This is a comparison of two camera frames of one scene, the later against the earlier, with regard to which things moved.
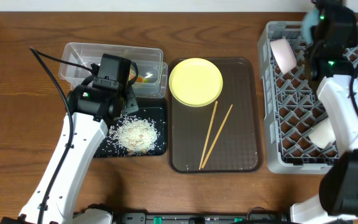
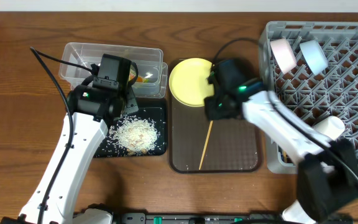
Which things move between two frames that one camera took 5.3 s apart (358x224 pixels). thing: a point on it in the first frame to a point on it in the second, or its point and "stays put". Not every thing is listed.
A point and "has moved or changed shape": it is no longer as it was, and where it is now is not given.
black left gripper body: x=130 y=101 stays put
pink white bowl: x=284 y=55 stays put
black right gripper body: x=313 y=23 to x=214 y=109
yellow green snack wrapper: x=132 y=74 stays put
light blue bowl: x=311 y=18 has moved or changed shape
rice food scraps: x=136 y=135 stays put
